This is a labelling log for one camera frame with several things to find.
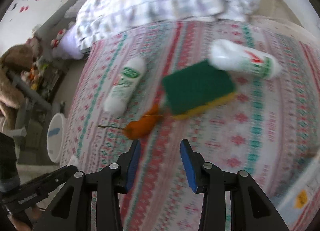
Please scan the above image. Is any white AD bottle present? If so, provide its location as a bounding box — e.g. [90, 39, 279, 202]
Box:
[208, 39, 282, 80]

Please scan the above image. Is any lavender pillow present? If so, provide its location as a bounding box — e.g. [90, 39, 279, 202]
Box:
[52, 26, 84, 60]

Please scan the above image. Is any green yellow sponge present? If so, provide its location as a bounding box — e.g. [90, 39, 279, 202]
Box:
[162, 60, 236, 120]

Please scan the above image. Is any white green-label bottle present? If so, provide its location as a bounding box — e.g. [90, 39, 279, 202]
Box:
[103, 56, 146, 116]

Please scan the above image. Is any patterned red green bedsheet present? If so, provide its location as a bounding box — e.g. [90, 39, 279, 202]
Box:
[60, 19, 319, 230]

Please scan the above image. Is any plaid white purple quilt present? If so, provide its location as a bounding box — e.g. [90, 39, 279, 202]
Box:
[75, 0, 260, 52]

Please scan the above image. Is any orange peel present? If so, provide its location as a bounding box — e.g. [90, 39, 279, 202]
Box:
[98, 104, 163, 140]

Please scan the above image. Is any light blue tissue pack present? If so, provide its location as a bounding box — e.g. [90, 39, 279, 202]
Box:
[271, 155, 319, 230]

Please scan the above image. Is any brown plush teddy bear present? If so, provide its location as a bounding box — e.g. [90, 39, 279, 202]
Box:
[1, 44, 34, 130]

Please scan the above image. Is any white plastic trash bin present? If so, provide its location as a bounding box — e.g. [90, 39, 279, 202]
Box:
[47, 113, 67, 163]

